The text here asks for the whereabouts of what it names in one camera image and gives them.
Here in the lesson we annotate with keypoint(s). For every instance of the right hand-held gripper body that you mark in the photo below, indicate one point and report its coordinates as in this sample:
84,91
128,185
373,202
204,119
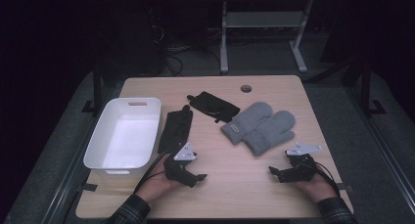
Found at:
298,170

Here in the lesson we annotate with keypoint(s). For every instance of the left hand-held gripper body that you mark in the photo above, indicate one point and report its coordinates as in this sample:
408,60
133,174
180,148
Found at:
179,175

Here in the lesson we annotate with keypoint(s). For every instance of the white plastic bin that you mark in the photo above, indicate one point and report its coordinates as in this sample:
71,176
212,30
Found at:
130,142

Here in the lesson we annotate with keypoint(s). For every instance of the person's left hand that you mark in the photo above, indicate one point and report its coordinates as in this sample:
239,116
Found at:
156,183

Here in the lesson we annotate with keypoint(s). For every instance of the person's right hand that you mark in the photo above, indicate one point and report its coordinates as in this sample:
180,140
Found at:
319,188

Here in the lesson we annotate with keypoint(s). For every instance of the black glove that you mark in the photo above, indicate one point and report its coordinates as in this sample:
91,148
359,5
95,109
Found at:
176,129
212,105

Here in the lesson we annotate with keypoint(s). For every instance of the black tape strip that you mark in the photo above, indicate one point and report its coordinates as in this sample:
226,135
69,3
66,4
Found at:
345,187
88,187

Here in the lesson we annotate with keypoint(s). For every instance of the black metal stand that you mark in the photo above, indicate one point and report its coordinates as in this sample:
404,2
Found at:
97,87
366,87

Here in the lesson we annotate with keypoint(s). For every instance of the aluminium floor rail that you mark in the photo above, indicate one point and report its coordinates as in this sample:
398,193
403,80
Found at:
68,171
385,152

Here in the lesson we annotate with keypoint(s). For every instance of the white metal desk frame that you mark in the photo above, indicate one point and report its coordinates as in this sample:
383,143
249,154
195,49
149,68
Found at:
264,19

